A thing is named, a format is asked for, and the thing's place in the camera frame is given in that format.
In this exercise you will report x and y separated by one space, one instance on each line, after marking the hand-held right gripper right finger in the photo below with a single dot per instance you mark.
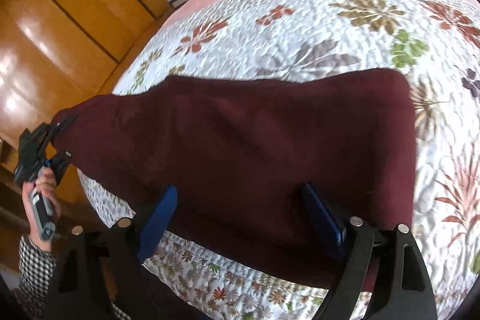
324 218

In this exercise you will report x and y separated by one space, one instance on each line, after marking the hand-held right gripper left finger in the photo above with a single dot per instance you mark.
159 222

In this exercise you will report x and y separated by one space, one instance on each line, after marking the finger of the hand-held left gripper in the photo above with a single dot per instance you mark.
60 164
60 127

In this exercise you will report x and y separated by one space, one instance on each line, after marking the maroon pants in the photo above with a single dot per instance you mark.
243 140

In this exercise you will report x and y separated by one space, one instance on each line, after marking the person's left forearm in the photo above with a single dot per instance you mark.
33 267

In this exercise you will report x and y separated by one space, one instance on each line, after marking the person's left hand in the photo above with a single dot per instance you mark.
47 182

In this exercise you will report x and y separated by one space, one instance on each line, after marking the person's dark clothing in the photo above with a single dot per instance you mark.
157 299

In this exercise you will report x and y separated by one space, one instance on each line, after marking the orange wooden wardrobe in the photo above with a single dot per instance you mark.
56 42

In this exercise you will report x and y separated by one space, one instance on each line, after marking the white floral quilt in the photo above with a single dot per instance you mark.
318 42

